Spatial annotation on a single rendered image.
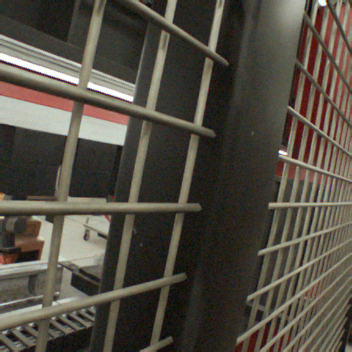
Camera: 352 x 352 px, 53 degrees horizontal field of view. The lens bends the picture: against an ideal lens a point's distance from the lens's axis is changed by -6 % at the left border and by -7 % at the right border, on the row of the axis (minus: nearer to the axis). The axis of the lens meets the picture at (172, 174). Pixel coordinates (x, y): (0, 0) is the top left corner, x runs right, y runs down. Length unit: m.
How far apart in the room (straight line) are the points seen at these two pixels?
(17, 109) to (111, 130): 0.32
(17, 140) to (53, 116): 0.11
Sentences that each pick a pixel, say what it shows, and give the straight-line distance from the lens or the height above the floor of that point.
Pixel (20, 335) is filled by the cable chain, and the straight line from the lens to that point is 0.61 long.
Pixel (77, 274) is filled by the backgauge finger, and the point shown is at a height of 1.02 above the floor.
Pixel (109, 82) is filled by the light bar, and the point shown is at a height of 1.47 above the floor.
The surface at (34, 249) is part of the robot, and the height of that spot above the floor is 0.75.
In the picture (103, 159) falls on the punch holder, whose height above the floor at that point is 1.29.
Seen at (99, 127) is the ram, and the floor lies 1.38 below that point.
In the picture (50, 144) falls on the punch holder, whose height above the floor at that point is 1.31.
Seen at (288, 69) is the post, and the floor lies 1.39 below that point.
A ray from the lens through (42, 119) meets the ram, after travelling 0.95.
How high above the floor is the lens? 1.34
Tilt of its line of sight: 3 degrees down
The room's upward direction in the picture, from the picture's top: 11 degrees clockwise
